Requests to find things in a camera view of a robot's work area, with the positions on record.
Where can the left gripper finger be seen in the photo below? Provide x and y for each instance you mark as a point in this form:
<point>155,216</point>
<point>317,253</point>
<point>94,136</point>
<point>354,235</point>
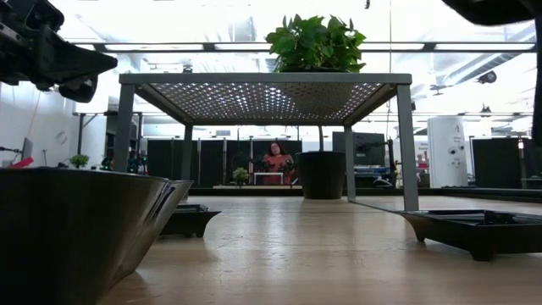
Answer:
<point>72,77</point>
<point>72,57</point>

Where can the black wavy-edged deep plate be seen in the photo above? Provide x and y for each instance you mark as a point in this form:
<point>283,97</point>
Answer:
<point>76,237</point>

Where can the small black square plate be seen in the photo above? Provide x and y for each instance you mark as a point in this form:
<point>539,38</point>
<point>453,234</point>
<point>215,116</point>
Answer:
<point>190,220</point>

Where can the black footed square plate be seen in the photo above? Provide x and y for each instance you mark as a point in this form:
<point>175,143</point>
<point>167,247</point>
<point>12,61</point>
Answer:
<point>478,237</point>

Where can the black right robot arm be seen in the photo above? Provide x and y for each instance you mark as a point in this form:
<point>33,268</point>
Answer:
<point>487,10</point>

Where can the small green desk plant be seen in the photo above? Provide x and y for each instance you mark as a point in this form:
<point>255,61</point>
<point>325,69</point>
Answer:
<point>79,160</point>

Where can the grey desk monitor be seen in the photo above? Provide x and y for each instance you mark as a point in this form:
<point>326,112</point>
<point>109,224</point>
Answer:
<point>27,148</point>

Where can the red flat object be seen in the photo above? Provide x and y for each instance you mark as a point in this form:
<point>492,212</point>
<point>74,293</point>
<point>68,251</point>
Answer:
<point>23,162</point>

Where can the black room divider panel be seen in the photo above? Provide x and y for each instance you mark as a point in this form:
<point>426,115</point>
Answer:
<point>495,161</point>
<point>211,161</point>

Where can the grey perforated metal shelf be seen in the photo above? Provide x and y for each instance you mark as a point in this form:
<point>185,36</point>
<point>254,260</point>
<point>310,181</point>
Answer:
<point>262,78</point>

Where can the small pale green plant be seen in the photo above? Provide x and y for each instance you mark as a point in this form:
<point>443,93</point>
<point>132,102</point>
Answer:
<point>240,174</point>

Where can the person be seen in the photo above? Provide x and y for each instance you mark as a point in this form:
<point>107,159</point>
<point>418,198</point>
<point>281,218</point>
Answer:
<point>277,163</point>

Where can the green leafy plant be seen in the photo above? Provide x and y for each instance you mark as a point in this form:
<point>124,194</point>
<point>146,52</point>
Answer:
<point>309,42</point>

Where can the black plant pot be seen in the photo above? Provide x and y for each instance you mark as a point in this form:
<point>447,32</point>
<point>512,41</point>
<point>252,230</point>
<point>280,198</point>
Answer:
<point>320,173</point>

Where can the black monitor screen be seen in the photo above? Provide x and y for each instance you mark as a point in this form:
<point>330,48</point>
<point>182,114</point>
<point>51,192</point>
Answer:
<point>368,148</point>

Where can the white cylindrical column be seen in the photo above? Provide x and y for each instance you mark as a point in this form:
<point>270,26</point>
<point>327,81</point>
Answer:
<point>440,152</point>

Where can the black metal post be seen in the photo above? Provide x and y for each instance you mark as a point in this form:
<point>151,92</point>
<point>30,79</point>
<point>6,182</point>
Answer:
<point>81,135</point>

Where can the long ceiling light rail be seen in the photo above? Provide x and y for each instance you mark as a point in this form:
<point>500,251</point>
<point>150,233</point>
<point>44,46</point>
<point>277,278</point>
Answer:
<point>209,46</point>

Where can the small white frame table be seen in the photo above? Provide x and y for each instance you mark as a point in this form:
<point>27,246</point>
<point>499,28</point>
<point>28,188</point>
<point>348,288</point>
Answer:
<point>269,173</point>

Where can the black table frame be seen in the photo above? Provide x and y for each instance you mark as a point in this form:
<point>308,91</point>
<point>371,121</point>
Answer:
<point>381,191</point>

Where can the black ceiling camera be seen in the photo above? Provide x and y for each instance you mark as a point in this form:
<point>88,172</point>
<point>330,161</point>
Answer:
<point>488,77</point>

